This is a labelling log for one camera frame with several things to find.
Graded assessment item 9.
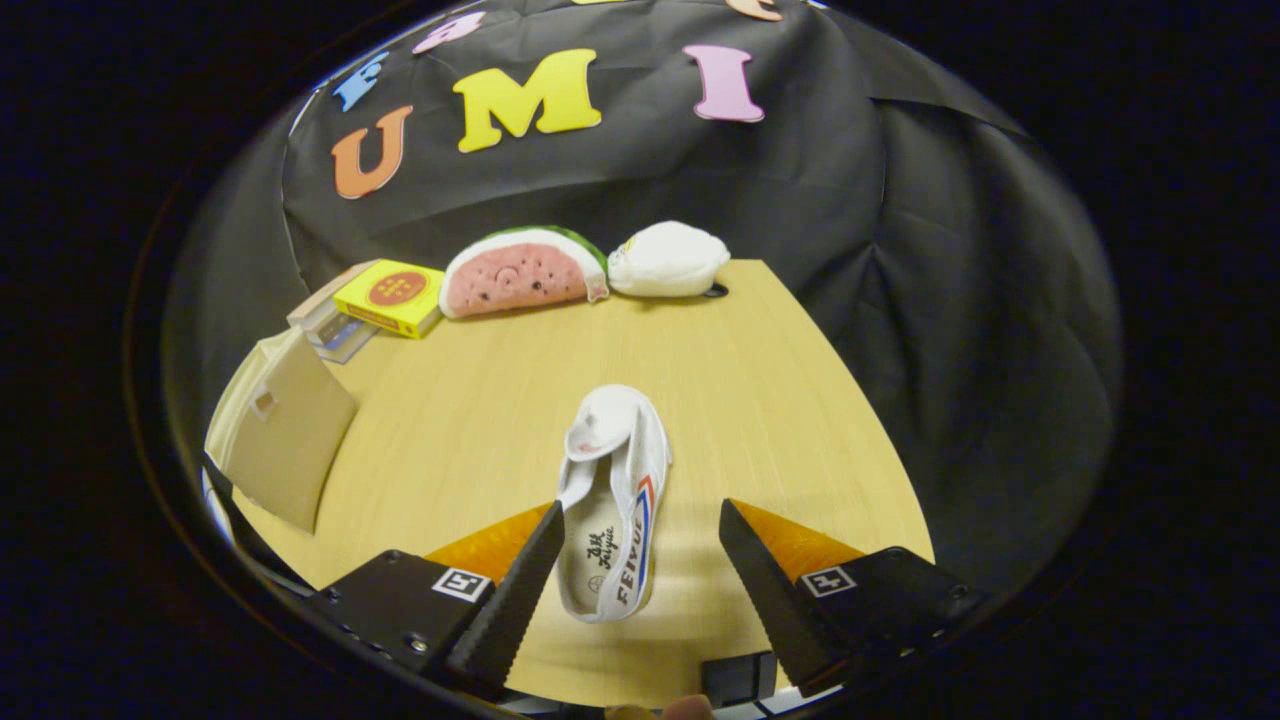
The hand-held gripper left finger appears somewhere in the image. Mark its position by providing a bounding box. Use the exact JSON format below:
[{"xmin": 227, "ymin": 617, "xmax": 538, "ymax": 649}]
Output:
[{"xmin": 305, "ymin": 500, "xmax": 566, "ymax": 701}]

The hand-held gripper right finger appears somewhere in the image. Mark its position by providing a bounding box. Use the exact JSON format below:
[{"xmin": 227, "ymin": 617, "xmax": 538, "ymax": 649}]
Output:
[{"xmin": 718, "ymin": 498, "xmax": 986, "ymax": 699}]

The white shoe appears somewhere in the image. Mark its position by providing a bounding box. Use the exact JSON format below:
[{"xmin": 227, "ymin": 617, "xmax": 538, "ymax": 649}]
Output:
[{"xmin": 555, "ymin": 385, "xmax": 673, "ymax": 625}]

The beige storage box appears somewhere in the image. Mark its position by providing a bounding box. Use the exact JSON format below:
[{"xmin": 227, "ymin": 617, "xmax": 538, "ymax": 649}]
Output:
[{"xmin": 205, "ymin": 328, "xmax": 359, "ymax": 536}]

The blue book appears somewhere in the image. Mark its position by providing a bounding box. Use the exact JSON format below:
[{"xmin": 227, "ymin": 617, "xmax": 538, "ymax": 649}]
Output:
[{"xmin": 310, "ymin": 315, "xmax": 381, "ymax": 365}]

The black backdrop cloth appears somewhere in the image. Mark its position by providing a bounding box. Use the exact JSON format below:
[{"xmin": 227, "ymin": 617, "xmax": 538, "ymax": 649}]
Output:
[{"xmin": 165, "ymin": 0, "xmax": 1126, "ymax": 601}]

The watermelon slice plush toy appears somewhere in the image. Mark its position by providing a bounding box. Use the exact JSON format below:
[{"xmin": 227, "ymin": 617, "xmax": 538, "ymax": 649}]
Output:
[{"xmin": 440, "ymin": 225, "xmax": 611, "ymax": 321}]

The yellow book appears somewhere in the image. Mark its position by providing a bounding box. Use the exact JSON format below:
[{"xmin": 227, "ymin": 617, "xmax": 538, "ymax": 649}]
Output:
[{"xmin": 332, "ymin": 259, "xmax": 447, "ymax": 340}]

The white plush toy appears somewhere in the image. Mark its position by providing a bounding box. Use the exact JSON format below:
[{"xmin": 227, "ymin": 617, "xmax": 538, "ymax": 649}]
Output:
[{"xmin": 607, "ymin": 220, "xmax": 732, "ymax": 299}]

